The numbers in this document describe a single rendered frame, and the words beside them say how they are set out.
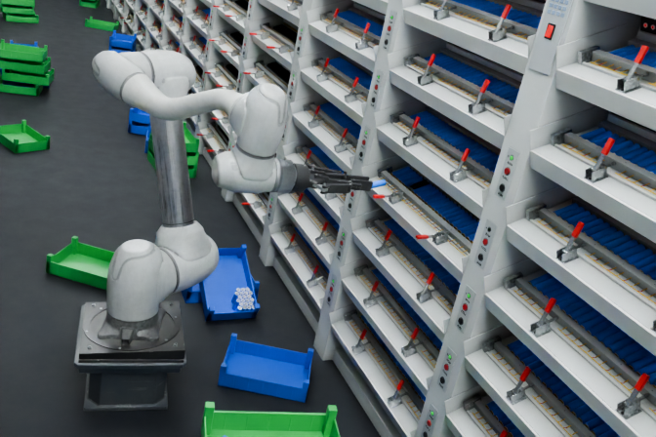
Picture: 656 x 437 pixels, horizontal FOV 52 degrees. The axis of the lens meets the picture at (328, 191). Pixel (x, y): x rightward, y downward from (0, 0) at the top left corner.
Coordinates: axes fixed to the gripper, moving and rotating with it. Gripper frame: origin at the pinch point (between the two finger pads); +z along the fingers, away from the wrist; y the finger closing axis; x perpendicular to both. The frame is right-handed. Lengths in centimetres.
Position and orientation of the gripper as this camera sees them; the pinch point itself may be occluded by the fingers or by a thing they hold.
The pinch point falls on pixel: (358, 182)
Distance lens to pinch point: 188.6
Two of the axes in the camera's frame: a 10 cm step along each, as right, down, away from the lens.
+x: -2.7, 8.7, 4.0
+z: 9.0, 0.7, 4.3
